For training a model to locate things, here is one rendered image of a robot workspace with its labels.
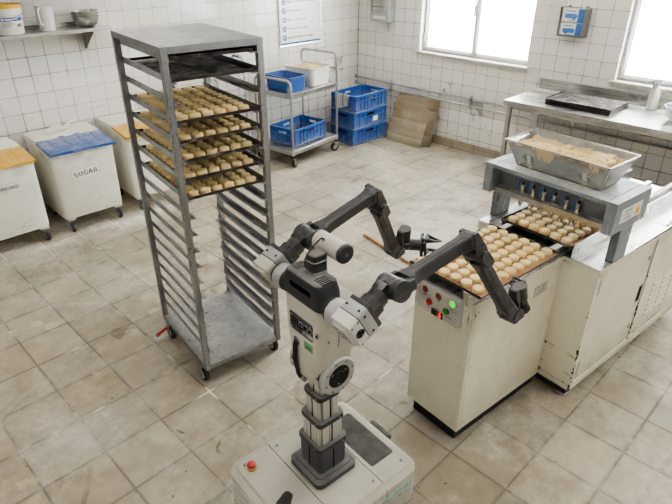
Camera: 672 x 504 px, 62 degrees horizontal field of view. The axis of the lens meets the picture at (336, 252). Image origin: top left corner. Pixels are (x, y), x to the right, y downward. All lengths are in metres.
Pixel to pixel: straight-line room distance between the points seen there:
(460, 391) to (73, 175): 3.64
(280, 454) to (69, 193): 3.30
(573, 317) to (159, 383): 2.27
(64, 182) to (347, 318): 3.75
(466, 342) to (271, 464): 1.00
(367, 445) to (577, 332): 1.23
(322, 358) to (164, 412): 1.43
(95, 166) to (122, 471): 2.91
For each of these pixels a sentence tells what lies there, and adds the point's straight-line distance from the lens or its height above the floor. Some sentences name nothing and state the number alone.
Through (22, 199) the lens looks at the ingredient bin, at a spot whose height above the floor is 0.42.
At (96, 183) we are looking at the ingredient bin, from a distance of 5.24.
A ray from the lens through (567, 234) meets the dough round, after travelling 3.06.
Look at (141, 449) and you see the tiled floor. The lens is 3.08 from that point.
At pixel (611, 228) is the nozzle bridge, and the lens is 2.81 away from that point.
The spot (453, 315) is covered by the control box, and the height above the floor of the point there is 0.76.
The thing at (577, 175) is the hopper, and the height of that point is 1.23.
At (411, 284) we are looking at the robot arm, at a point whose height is 1.23.
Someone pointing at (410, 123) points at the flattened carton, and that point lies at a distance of 7.10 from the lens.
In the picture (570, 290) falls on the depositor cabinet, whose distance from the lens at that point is 3.04.
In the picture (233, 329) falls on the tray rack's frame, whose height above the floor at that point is 0.15.
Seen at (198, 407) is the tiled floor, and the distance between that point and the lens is 3.21.
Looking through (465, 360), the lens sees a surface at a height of 0.54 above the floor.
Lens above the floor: 2.19
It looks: 29 degrees down
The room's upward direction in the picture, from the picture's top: straight up
